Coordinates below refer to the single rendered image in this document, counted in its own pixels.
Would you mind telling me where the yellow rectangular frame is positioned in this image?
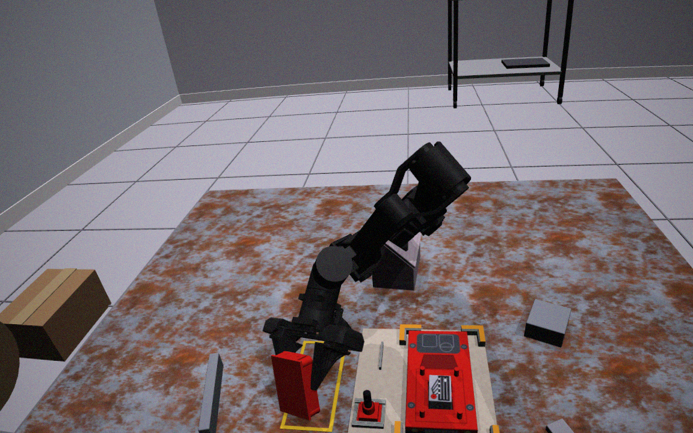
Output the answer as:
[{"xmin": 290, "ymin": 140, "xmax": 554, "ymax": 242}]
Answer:
[{"xmin": 280, "ymin": 341, "xmax": 345, "ymax": 432}]

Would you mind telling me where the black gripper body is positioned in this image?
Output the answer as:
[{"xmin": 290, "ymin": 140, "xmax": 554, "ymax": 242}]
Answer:
[{"xmin": 263, "ymin": 289, "xmax": 365, "ymax": 352}]

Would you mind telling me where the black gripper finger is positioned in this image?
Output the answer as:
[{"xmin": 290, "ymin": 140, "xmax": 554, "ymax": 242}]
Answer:
[
  {"xmin": 310, "ymin": 342, "xmax": 350, "ymax": 391},
  {"xmin": 269, "ymin": 335, "xmax": 303, "ymax": 355}
]

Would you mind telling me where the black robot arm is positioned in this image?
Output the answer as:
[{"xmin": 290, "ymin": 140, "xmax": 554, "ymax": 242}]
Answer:
[{"xmin": 306, "ymin": 141, "xmax": 471, "ymax": 296}]

